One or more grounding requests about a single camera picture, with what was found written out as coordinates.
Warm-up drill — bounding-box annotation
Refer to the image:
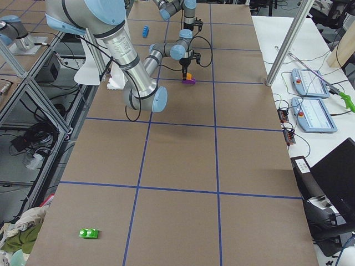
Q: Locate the brown paper table mat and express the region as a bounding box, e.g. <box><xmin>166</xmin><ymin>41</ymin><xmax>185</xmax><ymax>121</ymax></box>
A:
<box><xmin>27</xmin><ymin>4</ymin><xmax>318</xmax><ymax>265</ymax></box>

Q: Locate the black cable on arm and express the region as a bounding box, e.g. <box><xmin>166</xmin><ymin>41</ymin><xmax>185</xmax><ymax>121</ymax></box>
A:
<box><xmin>124</xmin><ymin>35</ymin><xmax>214</xmax><ymax>122</ymax></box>

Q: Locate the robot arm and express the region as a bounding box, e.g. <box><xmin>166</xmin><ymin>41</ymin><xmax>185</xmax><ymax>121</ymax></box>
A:
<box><xmin>45</xmin><ymin>0</ymin><xmax>197</xmax><ymax>112</ymax></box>
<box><xmin>153</xmin><ymin>0</ymin><xmax>197</xmax><ymax>30</ymax></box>

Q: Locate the far teach pendant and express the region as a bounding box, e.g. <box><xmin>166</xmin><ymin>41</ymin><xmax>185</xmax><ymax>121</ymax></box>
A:
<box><xmin>291</xmin><ymin>69</ymin><xmax>330</xmax><ymax>99</ymax></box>

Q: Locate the orange trapezoid block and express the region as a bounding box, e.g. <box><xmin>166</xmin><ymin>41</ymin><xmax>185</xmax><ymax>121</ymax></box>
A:
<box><xmin>185</xmin><ymin>73</ymin><xmax>192</xmax><ymax>80</ymax></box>

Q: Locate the aluminium frame post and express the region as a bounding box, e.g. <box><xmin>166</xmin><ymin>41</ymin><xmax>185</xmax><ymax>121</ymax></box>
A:
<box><xmin>266</xmin><ymin>0</ymin><xmax>314</xmax><ymax>87</ymax></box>

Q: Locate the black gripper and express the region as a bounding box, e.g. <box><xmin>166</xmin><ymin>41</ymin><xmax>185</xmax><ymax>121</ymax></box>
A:
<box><xmin>179</xmin><ymin>57</ymin><xmax>191</xmax><ymax>80</ymax></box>
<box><xmin>183</xmin><ymin>22</ymin><xmax>194</xmax><ymax>30</ymax></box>

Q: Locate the blue block far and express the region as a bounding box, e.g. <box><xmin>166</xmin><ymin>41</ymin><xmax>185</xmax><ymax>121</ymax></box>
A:
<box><xmin>142</xmin><ymin>25</ymin><xmax>149</xmax><ymax>38</ymax></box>

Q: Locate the black laptop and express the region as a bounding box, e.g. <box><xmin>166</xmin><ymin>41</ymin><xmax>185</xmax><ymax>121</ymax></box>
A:
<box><xmin>291</xmin><ymin>137</ymin><xmax>354</xmax><ymax>221</ymax></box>

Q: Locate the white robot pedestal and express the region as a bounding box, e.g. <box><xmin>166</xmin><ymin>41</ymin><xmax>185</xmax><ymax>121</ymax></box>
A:
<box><xmin>107</xmin><ymin>63</ymin><xmax>126</xmax><ymax>90</ymax></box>

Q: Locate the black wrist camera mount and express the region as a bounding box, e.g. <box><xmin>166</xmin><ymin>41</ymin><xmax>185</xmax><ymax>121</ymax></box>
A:
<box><xmin>190</xmin><ymin>50</ymin><xmax>201</xmax><ymax>65</ymax></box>

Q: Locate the green double stud block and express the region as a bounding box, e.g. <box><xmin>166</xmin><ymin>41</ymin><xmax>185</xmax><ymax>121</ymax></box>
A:
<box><xmin>79</xmin><ymin>228</ymin><xmax>99</xmax><ymax>239</ymax></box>

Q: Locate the purple trapezoid block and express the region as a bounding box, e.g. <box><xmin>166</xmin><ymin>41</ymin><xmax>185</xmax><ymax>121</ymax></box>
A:
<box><xmin>182</xmin><ymin>78</ymin><xmax>196</xmax><ymax>84</ymax></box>

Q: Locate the green handled grabber tool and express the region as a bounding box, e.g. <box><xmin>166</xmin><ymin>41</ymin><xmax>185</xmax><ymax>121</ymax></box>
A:
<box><xmin>287</xmin><ymin>52</ymin><xmax>354</xmax><ymax>112</ymax></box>

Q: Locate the near teach pendant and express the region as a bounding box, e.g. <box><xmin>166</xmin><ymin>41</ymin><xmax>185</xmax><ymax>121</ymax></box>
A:
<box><xmin>291</xmin><ymin>97</ymin><xmax>338</xmax><ymax>133</ymax></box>

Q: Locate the teach pendant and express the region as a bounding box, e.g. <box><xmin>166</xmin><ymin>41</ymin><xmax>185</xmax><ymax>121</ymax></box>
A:
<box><xmin>291</xmin><ymin>97</ymin><xmax>338</xmax><ymax>133</ymax></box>
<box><xmin>291</xmin><ymin>69</ymin><xmax>330</xmax><ymax>99</ymax></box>

